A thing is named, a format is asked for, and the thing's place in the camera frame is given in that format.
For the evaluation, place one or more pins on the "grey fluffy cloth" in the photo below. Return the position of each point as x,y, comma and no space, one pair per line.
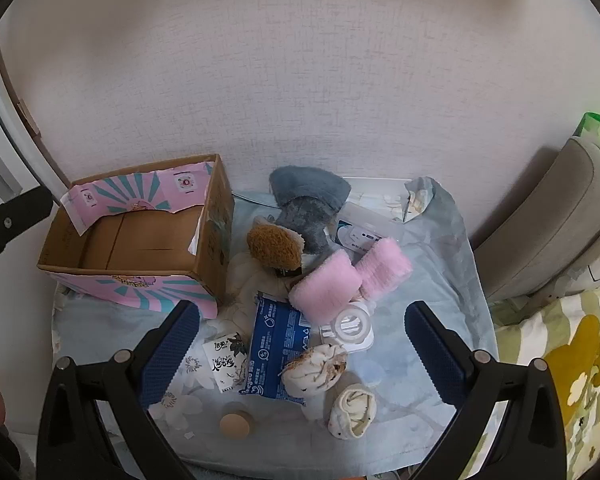
305,190

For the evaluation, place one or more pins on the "white sock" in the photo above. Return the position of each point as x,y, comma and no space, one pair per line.
352,410

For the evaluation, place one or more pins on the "brown spotted sock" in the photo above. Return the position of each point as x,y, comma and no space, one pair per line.
312,370

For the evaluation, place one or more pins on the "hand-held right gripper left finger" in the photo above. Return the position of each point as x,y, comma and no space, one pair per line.
167,355

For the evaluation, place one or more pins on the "brown fuzzy pouch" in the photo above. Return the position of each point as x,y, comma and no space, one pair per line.
272,247

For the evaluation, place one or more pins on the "light blue floral blanket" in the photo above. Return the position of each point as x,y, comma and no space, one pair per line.
420,280

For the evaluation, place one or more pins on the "grey pillow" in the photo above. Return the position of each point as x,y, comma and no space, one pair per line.
555,275

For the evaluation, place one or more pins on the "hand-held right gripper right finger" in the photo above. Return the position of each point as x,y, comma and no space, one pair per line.
440,355

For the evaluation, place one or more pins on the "small white patterned box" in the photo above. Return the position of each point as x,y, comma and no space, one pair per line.
225,362

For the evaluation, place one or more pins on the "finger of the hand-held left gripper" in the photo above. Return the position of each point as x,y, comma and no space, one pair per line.
10,220

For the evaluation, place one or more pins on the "pink fluffy cuff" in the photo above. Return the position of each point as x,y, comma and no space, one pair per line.
382,267
320,290

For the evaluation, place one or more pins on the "white earphone case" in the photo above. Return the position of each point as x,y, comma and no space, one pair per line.
347,327

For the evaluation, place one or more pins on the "yellow green floral bedding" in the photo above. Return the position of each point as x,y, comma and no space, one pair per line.
570,360

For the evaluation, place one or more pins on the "round wooden cap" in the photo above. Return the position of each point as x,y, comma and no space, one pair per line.
236,425

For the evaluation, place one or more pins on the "clear lidded white box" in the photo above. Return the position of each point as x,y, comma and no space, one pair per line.
362,232

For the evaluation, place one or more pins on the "blue wet wipes packet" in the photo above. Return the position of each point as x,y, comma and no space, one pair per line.
275,350

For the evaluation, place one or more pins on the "beige cushion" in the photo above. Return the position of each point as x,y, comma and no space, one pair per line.
545,200

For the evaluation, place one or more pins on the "pink printed cardboard box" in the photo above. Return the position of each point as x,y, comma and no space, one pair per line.
130,240

